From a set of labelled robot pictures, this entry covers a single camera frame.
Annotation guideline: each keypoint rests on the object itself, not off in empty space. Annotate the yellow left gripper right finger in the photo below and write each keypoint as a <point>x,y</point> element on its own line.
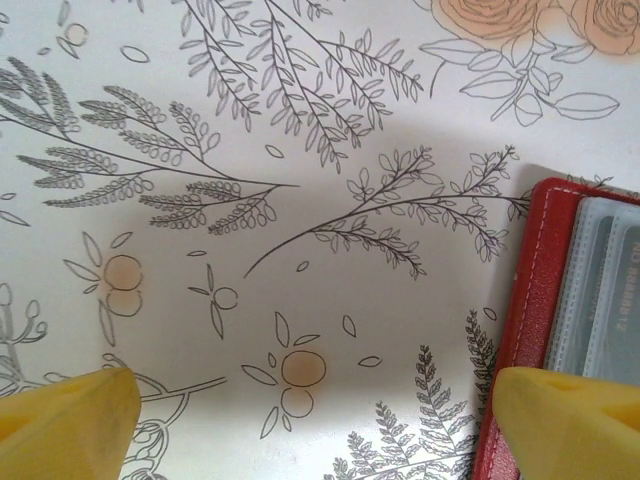
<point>575,435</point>

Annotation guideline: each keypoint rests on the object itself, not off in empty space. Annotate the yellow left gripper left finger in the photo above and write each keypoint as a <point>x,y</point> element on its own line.
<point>65,430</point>

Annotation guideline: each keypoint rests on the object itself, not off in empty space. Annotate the red leather card holder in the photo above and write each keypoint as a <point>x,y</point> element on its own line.
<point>530,300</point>

